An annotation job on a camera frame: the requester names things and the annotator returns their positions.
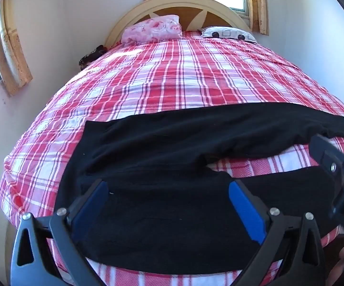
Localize red plaid bed sheet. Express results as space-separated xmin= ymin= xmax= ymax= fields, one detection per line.
xmin=0 ymin=34 xmax=344 ymax=286

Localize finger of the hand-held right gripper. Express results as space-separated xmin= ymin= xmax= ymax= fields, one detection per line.
xmin=310 ymin=135 xmax=344 ymax=185

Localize person's right hand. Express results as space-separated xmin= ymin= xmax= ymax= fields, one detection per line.
xmin=327 ymin=240 xmax=344 ymax=286

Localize dark patterned cloth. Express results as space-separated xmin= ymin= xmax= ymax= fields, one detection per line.
xmin=79 ymin=45 xmax=107 ymax=68

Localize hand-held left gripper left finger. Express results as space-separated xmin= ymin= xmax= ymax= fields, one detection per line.
xmin=10 ymin=179 xmax=110 ymax=286

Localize black pants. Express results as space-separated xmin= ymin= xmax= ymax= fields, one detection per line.
xmin=54 ymin=103 xmax=344 ymax=275

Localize white pillow with dark pattern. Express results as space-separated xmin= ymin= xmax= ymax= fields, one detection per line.
xmin=200 ymin=26 xmax=257 ymax=43

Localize pink floral pillow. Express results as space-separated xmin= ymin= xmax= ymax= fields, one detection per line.
xmin=121 ymin=15 xmax=183 ymax=44

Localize cream wooden headboard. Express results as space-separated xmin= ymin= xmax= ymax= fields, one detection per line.
xmin=105 ymin=0 xmax=251 ymax=46

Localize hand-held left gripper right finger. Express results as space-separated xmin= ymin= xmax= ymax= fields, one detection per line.
xmin=228 ymin=179 xmax=327 ymax=286

